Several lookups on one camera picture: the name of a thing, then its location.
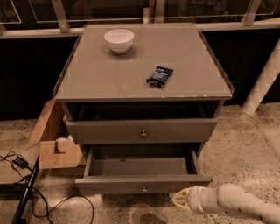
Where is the grey drawer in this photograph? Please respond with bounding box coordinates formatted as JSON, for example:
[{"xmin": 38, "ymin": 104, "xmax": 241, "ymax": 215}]
[
  {"xmin": 66, "ymin": 118, "xmax": 217, "ymax": 144},
  {"xmin": 75, "ymin": 143, "xmax": 211, "ymax": 194}
]

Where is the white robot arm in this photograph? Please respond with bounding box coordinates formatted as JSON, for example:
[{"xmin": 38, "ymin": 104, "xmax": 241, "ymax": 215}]
[{"xmin": 172, "ymin": 184, "xmax": 280, "ymax": 224}]

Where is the grey drawer cabinet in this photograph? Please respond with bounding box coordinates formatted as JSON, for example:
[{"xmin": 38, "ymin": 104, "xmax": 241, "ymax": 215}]
[{"xmin": 55, "ymin": 24, "xmax": 232, "ymax": 153}]

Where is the dark blue snack packet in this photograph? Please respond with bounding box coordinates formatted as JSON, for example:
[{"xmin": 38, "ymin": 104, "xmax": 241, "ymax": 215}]
[{"xmin": 146, "ymin": 66, "xmax": 173, "ymax": 88}]

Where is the brown cardboard box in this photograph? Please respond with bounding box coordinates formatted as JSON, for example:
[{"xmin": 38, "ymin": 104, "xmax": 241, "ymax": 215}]
[{"xmin": 26, "ymin": 98, "xmax": 83, "ymax": 169}]

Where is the white slanted pillar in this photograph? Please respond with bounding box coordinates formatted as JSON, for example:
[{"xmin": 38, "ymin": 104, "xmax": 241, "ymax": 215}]
[{"xmin": 241, "ymin": 40, "xmax": 280, "ymax": 116}]

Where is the white ceramic bowl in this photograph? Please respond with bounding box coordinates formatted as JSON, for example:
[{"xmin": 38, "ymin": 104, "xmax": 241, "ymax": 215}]
[{"xmin": 104, "ymin": 29, "xmax": 134, "ymax": 54}]

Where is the black power adapter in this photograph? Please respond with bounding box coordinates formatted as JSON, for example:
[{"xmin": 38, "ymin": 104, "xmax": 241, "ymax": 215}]
[{"xmin": 12, "ymin": 157, "xmax": 28, "ymax": 168}]

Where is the black slanted pole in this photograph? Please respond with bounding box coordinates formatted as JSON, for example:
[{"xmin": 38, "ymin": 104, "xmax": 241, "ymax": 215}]
[{"xmin": 11, "ymin": 157, "xmax": 39, "ymax": 224}]

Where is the black floor cable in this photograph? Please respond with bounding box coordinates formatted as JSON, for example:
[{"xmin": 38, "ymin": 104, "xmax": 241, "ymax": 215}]
[{"xmin": 0, "ymin": 150, "xmax": 95, "ymax": 224}]

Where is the metal window railing frame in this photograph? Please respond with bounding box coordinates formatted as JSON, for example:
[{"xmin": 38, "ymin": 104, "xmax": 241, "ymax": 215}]
[{"xmin": 0, "ymin": 0, "xmax": 280, "ymax": 39}]

